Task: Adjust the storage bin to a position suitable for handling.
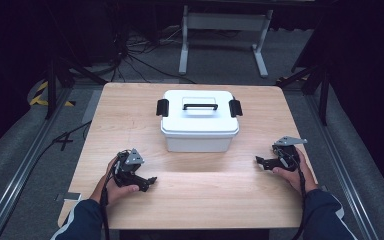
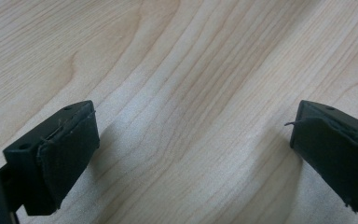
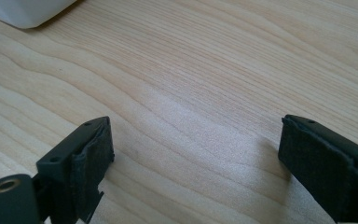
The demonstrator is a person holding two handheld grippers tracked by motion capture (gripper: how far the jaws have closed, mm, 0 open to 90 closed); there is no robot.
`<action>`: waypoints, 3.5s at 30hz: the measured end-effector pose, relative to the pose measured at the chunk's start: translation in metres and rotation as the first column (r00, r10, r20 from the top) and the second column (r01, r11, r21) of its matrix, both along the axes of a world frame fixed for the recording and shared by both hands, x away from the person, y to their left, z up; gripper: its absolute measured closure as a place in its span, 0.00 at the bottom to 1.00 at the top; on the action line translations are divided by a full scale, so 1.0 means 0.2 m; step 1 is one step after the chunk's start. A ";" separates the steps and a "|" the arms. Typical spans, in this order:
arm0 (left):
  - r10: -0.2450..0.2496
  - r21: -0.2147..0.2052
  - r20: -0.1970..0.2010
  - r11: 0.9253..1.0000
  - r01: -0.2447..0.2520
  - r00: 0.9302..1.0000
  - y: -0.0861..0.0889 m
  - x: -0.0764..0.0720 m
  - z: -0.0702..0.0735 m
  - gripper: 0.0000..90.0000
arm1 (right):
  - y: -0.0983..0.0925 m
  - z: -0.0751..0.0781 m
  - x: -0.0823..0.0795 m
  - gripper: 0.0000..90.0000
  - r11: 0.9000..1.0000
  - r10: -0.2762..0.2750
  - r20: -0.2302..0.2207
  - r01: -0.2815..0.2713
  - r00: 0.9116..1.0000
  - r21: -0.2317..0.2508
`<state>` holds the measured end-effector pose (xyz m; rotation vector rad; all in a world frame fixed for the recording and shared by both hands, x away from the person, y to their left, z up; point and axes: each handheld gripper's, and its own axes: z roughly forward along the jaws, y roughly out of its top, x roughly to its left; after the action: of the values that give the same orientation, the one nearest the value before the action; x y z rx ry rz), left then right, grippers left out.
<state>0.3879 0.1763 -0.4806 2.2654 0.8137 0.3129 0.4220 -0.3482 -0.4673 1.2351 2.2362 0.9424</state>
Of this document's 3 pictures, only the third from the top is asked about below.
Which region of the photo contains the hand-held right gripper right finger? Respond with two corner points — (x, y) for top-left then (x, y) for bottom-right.
(277, 114), (358, 224)

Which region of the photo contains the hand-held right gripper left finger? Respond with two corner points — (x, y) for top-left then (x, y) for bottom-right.
(35, 116), (116, 224)

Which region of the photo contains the white container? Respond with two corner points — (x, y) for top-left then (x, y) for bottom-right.
(0, 0), (77, 30)

